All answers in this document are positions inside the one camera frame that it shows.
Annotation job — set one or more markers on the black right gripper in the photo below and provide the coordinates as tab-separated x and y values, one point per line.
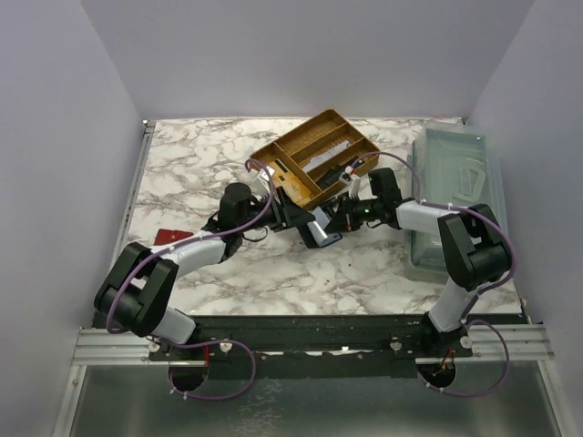
345	218

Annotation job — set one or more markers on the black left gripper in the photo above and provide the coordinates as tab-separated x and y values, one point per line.
282	214

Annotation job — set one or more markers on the black leather card holder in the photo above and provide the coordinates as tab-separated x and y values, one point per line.
313	234

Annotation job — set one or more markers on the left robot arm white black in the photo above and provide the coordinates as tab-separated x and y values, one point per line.
135	294

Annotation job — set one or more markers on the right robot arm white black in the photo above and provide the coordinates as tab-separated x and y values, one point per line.
476	250

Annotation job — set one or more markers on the yellow cards in tray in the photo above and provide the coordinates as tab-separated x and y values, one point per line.
284	178

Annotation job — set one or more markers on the black cards in tray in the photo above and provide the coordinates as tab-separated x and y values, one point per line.
327	176

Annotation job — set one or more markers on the grey cards in tray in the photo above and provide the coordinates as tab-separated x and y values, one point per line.
338	154

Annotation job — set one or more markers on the red leather card holder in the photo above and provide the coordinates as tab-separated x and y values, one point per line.
169	236

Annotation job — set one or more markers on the brown woven organizer tray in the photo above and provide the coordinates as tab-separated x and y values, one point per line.
306	162

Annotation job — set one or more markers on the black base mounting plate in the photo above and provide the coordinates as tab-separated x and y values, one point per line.
310	347

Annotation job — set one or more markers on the clear plastic storage box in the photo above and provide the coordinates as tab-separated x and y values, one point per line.
455	165

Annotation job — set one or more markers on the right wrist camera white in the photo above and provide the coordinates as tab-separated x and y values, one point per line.
351	180

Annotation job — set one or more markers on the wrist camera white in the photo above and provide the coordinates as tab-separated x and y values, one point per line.
259	181
351	180

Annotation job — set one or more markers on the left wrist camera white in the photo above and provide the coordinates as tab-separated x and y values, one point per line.
259	181

